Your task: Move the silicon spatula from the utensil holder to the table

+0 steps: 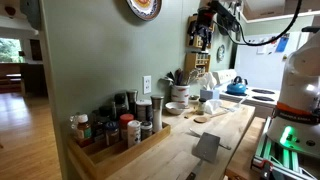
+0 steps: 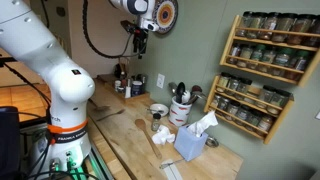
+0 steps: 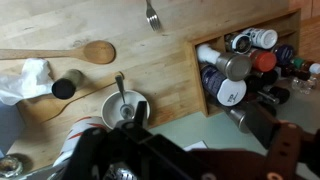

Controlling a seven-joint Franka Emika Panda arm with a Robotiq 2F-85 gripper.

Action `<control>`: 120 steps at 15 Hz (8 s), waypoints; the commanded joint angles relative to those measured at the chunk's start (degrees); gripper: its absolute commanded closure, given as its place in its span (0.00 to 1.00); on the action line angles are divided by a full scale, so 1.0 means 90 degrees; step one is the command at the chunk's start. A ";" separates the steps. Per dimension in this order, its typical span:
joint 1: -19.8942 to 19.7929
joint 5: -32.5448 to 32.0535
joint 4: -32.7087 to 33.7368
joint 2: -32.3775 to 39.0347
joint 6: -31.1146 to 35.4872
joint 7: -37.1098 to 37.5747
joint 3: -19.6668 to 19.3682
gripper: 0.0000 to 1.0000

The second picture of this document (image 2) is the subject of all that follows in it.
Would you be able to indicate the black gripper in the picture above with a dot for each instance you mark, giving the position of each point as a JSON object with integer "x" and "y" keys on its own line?
{"x": 140, "y": 39}

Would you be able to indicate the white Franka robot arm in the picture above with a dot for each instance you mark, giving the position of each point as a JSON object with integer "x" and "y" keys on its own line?
{"x": 40, "y": 50}

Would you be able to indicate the metal turner spatula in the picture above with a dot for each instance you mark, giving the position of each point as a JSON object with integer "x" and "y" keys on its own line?
{"x": 101, "y": 108}

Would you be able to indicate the grey metal spatula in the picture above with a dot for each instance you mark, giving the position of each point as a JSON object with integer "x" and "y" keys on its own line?
{"x": 111, "y": 115}

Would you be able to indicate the white red-marked utensil holder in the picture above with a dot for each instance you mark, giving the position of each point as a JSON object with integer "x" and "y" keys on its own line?
{"x": 179, "y": 113}

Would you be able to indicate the black bottle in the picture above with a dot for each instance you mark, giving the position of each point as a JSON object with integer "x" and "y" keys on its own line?
{"x": 117, "y": 70}

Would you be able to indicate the dark pepper mill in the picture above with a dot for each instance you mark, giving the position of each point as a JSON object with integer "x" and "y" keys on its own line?
{"x": 144, "y": 83}

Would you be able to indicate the dark can white label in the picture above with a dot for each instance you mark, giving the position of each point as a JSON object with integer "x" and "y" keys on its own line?
{"x": 136, "y": 89}

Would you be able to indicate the steel salt grinder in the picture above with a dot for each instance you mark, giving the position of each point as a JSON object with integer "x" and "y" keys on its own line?
{"x": 128, "y": 91}

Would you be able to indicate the wooden spice tray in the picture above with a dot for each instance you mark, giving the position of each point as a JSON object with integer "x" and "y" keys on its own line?
{"x": 110, "y": 85}

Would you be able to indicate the metal ladle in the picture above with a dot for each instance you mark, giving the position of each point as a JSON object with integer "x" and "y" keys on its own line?
{"x": 172, "y": 87}

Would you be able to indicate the small metal spoon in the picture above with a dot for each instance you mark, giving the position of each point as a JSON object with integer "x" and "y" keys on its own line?
{"x": 153, "y": 109}

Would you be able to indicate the small white bowl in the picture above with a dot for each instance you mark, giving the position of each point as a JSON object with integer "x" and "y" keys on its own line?
{"x": 161, "y": 110}

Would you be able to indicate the white plastic spoon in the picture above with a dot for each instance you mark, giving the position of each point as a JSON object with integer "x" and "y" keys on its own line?
{"x": 186, "y": 96}

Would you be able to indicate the dark brown spoon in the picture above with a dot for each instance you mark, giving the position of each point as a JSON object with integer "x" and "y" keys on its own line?
{"x": 196, "y": 89}

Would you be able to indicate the glass shaker jar black lid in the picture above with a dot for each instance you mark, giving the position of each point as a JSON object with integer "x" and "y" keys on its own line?
{"x": 155, "y": 123}

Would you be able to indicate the small wooden spice rack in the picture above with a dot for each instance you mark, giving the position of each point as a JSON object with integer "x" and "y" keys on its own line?
{"x": 210, "y": 96}

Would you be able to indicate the wooden spoon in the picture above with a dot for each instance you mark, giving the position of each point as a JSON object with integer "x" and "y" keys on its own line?
{"x": 148, "y": 136}

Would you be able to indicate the crumpled white tissue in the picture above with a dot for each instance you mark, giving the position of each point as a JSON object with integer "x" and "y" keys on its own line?
{"x": 163, "y": 136}

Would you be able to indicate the glass spice jar black lid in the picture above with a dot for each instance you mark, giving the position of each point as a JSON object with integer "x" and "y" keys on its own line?
{"x": 278, "y": 100}
{"x": 246, "y": 23}
{"x": 300, "y": 30}
{"x": 242, "y": 114}
{"x": 223, "y": 81}
{"x": 223, "y": 104}
{"x": 266, "y": 95}
{"x": 233, "y": 85}
{"x": 216, "y": 100}
{"x": 257, "y": 25}
{"x": 314, "y": 31}
{"x": 270, "y": 26}
{"x": 245, "y": 56}
{"x": 234, "y": 53}
{"x": 233, "y": 109}
{"x": 265, "y": 124}
{"x": 283, "y": 28}
{"x": 254, "y": 119}
{"x": 243, "y": 88}

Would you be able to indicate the large wooden spice rack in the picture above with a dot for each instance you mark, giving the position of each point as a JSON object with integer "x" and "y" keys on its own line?
{"x": 230, "y": 50}

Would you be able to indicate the white tissue in box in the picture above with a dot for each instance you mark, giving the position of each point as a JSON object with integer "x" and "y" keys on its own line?
{"x": 203, "y": 123}

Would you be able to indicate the blue tissue box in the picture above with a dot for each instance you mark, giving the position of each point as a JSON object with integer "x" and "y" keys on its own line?
{"x": 188, "y": 143}

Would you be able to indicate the small metal dish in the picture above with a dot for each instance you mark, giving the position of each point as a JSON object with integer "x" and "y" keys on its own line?
{"x": 212, "y": 142}

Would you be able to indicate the glass spice jar green lid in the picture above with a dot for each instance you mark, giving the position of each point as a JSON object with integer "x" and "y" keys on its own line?
{"x": 282, "y": 61}
{"x": 298, "y": 65}
{"x": 268, "y": 60}
{"x": 256, "y": 57}

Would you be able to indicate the small brown cardboard box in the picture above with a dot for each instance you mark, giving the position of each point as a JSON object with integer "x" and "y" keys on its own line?
{"x": 254, "y": 90}

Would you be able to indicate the white flat strip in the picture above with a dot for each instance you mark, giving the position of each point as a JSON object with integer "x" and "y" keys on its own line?
{"x": 173, "y": 172}

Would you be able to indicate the black stand bar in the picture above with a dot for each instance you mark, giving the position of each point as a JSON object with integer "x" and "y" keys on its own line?
{"x": 6, "y": 61}

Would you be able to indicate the black monitor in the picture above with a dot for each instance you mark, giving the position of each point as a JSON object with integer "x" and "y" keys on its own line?
{"x": 8, "y": 143}

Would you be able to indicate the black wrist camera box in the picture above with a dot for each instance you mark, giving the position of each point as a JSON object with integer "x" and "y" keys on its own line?
{"x": 130, "y": 26}

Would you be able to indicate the white wall outlet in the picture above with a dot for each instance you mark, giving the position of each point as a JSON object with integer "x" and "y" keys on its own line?
{"x": 160, "y": 81}

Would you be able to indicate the colourful decorative wall plate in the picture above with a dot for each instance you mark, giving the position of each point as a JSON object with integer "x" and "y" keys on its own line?
{"x": 165, "y": 15}

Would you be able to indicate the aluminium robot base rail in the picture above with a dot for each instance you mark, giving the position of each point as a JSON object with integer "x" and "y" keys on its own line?
{"x": 100, "y": 165}

